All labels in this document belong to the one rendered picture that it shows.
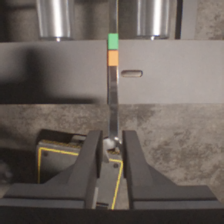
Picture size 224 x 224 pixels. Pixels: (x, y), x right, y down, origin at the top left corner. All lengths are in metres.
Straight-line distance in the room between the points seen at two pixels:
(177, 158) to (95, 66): 1.58
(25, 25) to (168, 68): 1.47
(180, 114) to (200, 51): 1.33
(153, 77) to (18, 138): 1.67
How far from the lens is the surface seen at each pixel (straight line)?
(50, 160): 1.37
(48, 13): 0.54
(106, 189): 1.43
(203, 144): 1.78
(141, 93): 0.24
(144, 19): 0.52
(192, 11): 0.70
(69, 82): 0.24
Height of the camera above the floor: 1.40
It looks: 75 degrees down
